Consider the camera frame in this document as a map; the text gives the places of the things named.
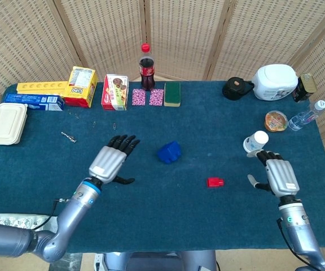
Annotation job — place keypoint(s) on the purple patterned card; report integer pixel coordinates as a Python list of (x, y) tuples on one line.
[(156, 97), (138, 97)]

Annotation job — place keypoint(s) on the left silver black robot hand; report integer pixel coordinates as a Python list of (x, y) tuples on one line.
[(107, 163)]

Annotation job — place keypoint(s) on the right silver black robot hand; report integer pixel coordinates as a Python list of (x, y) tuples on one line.
[(282, 176)]

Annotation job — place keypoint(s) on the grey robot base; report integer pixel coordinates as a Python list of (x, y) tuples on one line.
[(157, 262)]

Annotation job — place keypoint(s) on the woven bamboo folding screen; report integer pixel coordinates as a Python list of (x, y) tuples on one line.
[(179, 34)]

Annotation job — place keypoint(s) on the dark can with gold lid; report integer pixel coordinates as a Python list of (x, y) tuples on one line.
[(305, 87)]

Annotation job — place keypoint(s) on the blue tablecloth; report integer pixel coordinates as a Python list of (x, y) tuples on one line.
[(179, 211)]

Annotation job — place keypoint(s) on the red white snack box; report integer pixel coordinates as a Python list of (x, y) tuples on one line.
[(114, 93)]

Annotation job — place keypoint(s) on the green yellow sponge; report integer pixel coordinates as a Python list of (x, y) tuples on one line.
[(172, 93)]

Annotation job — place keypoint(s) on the long blue box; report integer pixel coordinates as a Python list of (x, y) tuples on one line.
[(24, 98)]

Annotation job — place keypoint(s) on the beige lidded food container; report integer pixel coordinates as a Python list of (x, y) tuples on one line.
[(6, 124)]

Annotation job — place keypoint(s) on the red toy block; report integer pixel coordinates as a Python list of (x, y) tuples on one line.
[(214, 182)]

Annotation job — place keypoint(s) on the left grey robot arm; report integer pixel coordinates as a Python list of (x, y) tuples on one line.
[(72, 220)]

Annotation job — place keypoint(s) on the orange jelly cup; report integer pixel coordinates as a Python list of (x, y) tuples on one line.
[(276, 121)]

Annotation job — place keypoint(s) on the yellow red UPO box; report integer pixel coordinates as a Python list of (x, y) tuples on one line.
[(79, 90)]

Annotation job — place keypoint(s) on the white paper cup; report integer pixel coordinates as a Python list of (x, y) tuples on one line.
[(255, 141)]

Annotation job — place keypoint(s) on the white wet wipes tub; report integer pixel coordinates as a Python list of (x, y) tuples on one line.
[(274, 82)]

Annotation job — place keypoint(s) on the blue toy block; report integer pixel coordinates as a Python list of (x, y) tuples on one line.
[(168, 152)]

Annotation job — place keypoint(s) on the long yellow box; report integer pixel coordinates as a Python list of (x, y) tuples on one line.
[(38, 86)]

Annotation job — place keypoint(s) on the small metal clip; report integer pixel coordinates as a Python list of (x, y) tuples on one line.
[(70, 113)]

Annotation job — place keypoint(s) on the clear water bottle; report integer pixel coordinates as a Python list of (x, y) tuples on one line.
[(305, 117)]

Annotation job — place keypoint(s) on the cola bottle with red cap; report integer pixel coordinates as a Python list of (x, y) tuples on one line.
[(147, 76)]

